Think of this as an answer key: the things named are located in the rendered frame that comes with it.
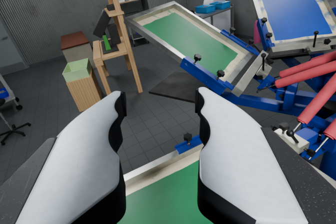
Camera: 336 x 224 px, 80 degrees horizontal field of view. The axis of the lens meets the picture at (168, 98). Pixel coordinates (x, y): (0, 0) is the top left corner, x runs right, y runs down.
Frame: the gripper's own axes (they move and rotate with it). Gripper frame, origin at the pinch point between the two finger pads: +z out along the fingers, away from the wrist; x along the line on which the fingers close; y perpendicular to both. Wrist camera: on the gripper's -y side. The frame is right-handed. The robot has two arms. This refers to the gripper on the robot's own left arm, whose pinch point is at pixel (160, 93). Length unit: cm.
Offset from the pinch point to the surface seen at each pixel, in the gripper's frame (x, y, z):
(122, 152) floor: -55, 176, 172
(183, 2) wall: 84, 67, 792
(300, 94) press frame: 80, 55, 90
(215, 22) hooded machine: 141, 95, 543
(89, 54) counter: -190, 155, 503
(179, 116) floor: 20, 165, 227
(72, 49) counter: -223, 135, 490
